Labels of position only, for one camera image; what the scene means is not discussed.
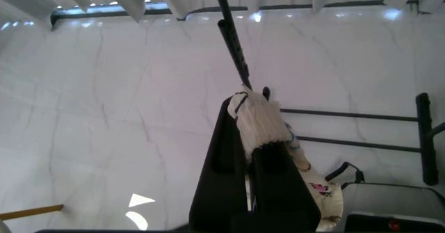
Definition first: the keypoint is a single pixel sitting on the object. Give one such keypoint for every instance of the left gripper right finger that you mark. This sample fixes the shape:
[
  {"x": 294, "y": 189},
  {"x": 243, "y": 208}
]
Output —
[{"x": 274, "y": 191}]

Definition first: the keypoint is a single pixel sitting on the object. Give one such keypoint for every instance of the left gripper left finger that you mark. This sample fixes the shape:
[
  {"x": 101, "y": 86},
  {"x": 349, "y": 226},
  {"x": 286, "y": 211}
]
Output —
[{"x": 219, "y": 177}]

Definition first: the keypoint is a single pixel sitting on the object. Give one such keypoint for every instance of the cream printed garment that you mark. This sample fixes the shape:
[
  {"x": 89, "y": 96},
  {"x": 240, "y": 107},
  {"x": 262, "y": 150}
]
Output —
[{"x": 327, "y": 198}]

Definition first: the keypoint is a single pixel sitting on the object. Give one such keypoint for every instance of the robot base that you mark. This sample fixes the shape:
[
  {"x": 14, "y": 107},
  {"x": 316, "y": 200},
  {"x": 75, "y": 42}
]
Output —
[{"x": 389, "y": 198}]

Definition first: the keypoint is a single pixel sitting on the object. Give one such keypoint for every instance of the black clothes rack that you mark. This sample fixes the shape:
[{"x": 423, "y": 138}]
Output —
[{"x": 231, "y": 34}]

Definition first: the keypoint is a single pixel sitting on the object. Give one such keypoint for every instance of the brown wooden bar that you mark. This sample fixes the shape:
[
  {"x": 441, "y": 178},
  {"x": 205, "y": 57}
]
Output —
[{"x": 34, "y": 211}]

